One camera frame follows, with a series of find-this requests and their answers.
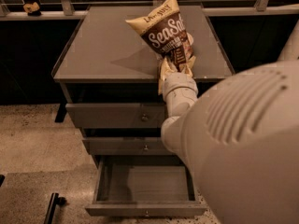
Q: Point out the white paper bowl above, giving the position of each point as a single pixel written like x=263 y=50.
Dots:
x=190 y=38

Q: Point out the white diagonal pole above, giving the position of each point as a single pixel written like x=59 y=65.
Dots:
x=290 y=52

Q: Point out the black bar on floor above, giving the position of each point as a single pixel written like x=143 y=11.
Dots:
x=55 y=199

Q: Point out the brown sea salt chip bag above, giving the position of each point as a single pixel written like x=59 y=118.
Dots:
x=164 y=31

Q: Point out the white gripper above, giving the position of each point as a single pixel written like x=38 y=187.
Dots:
x=177 y=81

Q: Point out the small yellow black object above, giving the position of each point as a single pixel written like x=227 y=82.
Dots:
x=32 y=9

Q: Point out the metal window railing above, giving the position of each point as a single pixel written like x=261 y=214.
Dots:
x=46 y=15

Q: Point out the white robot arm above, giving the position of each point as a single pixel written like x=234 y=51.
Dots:
x=240 y=141

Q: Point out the grey drawer cabinet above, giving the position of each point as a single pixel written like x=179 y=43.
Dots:
x=107 y=62

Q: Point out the grey bottom drawer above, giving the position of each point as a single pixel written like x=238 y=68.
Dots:
x=144 y=186

